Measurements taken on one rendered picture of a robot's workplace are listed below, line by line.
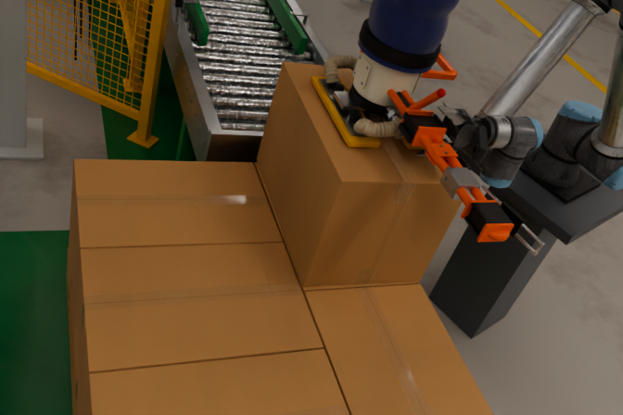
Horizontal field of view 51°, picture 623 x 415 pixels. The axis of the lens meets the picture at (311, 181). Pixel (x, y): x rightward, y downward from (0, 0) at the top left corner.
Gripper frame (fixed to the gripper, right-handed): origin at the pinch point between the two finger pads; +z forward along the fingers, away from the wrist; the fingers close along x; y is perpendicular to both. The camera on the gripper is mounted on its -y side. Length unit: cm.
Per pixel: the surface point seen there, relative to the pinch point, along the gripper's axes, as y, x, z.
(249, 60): 129, -54, 5
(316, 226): 0.9, -33.5, 21.3
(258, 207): 32, -54, 26
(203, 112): 77, -49, 36
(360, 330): -20, -54, 9
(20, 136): 130, -101, 98
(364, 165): 3.5, -13.8, 12.1
